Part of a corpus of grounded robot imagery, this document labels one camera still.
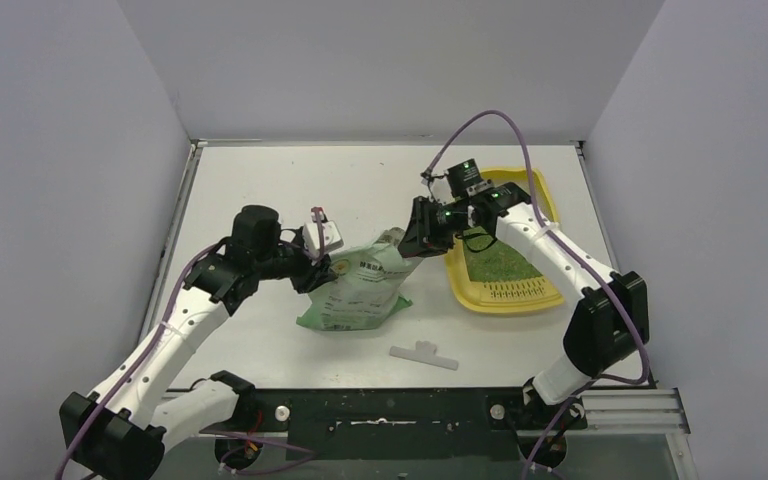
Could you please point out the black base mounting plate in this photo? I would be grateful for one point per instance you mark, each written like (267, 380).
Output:
(397, 424)

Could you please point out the white bag sealing clip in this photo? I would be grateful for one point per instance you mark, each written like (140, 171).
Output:
(424, 352)

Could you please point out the yellow litter box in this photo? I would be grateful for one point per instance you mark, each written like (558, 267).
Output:
(524, 297)

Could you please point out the green cat litter bag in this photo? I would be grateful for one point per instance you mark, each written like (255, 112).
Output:
(367, 288)

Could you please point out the green litter in box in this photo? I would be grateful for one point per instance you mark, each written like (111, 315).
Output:
(489, 260)

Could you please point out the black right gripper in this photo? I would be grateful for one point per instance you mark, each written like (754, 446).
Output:
(428, 225)

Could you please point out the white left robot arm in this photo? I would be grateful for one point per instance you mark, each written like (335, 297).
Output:
(123, 427)

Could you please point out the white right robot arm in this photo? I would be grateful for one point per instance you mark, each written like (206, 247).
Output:
(609, 320)

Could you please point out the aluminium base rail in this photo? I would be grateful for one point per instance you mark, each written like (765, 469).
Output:
(624, 432)

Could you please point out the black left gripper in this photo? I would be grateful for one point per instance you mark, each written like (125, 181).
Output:
(313, 275)

